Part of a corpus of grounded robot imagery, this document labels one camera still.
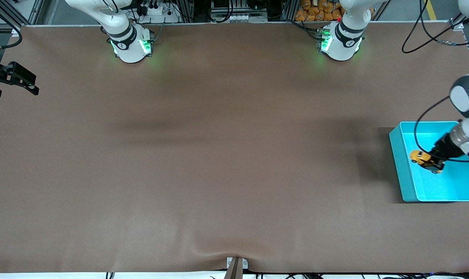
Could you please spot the brown clamp bar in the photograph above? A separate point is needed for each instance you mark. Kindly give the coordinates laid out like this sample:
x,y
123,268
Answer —
x,y
234,271

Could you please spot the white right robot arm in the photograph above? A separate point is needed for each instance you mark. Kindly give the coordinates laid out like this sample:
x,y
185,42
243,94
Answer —
x,y
130,46

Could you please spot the brown table mat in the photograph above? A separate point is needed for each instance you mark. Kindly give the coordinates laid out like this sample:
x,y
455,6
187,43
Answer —
x,y
234,155

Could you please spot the pile of orange packs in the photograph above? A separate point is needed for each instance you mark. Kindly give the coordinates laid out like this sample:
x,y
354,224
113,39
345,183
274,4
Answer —
x,y
319,11

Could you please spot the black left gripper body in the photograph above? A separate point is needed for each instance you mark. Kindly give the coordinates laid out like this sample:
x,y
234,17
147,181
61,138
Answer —
x,y
445,148

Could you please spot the white power strip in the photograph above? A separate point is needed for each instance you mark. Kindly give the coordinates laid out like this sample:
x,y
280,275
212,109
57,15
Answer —
x,y
158,11

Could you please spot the turquoise plastic bin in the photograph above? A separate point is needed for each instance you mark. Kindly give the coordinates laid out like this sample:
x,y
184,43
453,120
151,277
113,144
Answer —
x,y
435,188

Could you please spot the aluminium frame corner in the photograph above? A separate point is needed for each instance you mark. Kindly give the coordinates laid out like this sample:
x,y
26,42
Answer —
x,y
457,25

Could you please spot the metal clamp bracket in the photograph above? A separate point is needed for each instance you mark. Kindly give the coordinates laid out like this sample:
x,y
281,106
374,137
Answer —
x,y
245,264

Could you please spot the yellow beetle toy car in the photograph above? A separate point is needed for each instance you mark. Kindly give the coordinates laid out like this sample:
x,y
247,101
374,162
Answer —
x,y
418,157

